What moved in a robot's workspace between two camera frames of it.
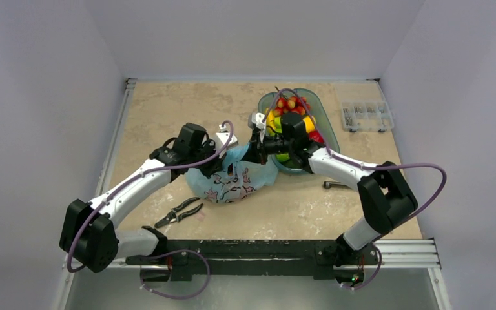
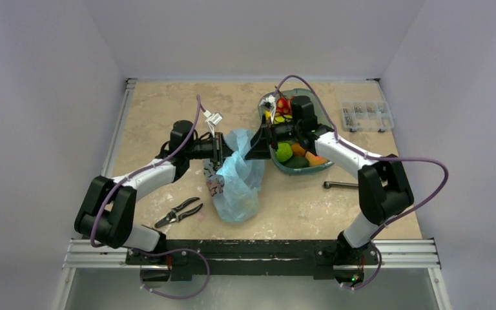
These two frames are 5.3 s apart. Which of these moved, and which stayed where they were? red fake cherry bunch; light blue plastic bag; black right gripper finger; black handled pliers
Moved: light blue plastic bag
Stayed: red fake cherry bunch; black handled pliers; black right gripper finger
